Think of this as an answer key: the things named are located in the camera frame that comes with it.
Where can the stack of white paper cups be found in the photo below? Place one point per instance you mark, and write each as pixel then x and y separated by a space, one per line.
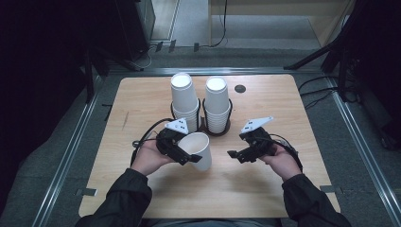
pixel 217 101
pixel 183 94

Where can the metal floor rail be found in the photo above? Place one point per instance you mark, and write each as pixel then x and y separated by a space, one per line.
pixel 362 145
pixel 66 164
pixel 214 70

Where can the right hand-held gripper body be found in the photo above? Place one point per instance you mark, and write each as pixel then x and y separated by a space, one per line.
pixel 258 142

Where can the single white paper cup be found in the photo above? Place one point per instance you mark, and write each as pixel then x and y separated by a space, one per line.
pixel 198 143

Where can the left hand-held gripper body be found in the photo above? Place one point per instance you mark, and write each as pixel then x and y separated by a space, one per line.
pixel 168 140

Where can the black tripod stand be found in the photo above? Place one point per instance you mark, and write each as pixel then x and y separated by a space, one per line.
pixel 90 75
pixel 331 47

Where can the dark cabinet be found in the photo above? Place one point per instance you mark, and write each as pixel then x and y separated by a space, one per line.
pixel 134 28

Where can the black round table grommet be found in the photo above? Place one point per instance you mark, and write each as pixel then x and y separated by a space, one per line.
pixel 240 88

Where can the person's left hand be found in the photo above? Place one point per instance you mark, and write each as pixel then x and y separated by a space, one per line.
pixel 149 157

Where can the person's right hand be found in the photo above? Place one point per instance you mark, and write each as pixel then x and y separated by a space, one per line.
pixel 282 162

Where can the light wooden furniture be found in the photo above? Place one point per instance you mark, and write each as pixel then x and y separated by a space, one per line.
pixel 327 19

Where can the grey metal table bracket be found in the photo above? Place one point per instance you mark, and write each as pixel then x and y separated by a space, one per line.
pixel 86 192
pixel 330 189

